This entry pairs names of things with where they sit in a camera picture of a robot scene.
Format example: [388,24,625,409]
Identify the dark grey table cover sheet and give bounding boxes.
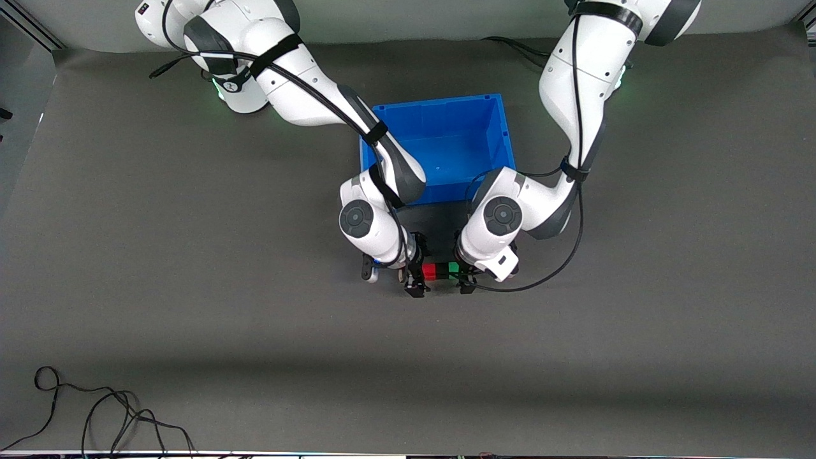
[0,22,816,455]

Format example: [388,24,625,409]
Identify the blue plastic storage bin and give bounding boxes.
[360,94,517,206]

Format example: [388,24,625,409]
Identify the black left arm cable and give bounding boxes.
[465,0,585,294]

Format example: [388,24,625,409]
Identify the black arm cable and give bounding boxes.
[465,0,585,294]
[149,0,412,268]

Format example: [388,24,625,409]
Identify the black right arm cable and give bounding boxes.
[149,0,412,268]

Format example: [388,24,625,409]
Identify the black left arm base cables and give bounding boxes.
[481,36,549,68]

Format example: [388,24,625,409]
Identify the thin black loose cable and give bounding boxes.
[0,366,195,455]

